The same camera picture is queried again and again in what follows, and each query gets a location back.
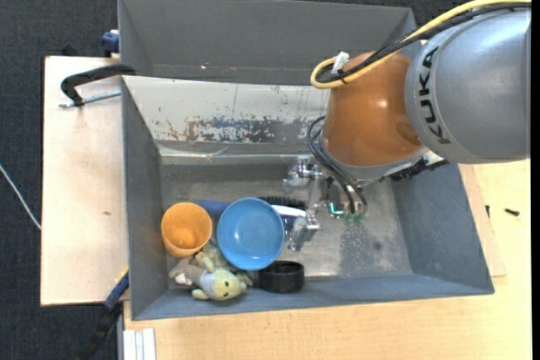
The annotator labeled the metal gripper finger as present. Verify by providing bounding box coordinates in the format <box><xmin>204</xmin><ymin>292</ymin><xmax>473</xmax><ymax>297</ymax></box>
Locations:
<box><xmin>288</xmin><ymin>212</ymin><xmax>321</xmax><ymax>252</ymax></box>

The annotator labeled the yellow-green plush toy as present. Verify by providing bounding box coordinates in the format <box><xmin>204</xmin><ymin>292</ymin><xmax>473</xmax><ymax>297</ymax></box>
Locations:
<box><xmin>168</xmin><ymin>256</ymin><xmax>251</xmax><ymax>303</ymax></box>

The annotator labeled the orange plastic cup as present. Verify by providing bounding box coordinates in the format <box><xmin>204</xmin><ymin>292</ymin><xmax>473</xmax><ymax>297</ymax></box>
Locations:
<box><xmin>160</xmin><ymin>201</ymin><xmax>214</xmax><ymax>259</ymax></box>

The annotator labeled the blue plastic bowl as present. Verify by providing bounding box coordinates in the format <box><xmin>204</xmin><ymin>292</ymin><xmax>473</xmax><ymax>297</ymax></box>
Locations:
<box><xmin>215</xmin><ymin>197</ymin><xmax>287</xmax><ymax>272</ymax></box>

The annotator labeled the blue and white brush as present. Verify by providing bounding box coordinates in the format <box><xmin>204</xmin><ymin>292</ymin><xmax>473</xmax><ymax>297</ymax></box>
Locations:
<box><xmin>196</xmin><ymin>195</ymin><xmax>308</xmax><ymax>225</ymax></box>

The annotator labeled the black round ring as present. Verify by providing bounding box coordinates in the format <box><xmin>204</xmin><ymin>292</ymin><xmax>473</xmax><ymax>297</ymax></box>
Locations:
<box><xmin>257</xmin><ymin>260</ymin><xmax>306</xmax><ymax>294</ymax></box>

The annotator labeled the pale green plush toy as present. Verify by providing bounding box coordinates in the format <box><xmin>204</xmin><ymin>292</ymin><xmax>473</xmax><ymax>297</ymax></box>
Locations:
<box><xmin>193</xmin><ymin>241</ymin><xmax>255</xmax><ymax>286</ymax></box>

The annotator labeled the grey metal bin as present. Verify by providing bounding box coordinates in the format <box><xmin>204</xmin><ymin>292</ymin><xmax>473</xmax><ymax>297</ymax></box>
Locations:
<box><xmin>116</xmin><ymin>0</ymin><xmax>495</xmax><ymax>321</ymax></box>

